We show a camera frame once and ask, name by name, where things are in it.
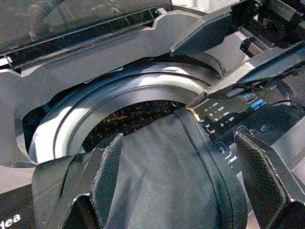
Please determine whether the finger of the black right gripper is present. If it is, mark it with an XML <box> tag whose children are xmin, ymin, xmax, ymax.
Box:
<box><xmin>169</xmin><ymin>0</ymin><xmax>265</xmax><ymax>57</ymax></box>
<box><xmin>185</xmin><ymin>44</ymin><xmax>305</xmax><ymax>108</ymax></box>

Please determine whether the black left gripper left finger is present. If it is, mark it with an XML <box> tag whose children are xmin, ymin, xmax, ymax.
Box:
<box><xmin>61</xmin><ymin>133</ymin><xmax>125</xmax><ymax>229</ymax></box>

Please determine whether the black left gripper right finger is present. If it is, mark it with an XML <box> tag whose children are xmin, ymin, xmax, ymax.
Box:
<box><xmin>234</xmin><ymin>132</ymin><xmax>305</xmax><ymax>229</ymax></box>

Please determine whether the black washer control panel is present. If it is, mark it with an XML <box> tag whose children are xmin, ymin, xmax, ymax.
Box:
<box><xmin>190</xmin><ymin>92</ymin><xmax>305</xmax><ymax>167</ymax></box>

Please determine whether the grey top-loading washing machine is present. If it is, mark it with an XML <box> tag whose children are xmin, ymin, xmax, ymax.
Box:
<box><xmin>0</xmin><ymin>0</ymin><xmax>305</xmax><ymax>229</ymax></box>

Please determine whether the perforated steel washer drum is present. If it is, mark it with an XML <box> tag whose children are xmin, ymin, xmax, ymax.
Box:
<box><xmin>30</xmin><ymin>69</ymin><xmax>215</xmax><ymax>165</ymax></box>

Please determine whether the black and grey garment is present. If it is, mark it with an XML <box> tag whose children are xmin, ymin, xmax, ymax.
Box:
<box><xmin>31</xmin><ymin>108</ymin><xmax>250</xmax><ymax>229</ymax></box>

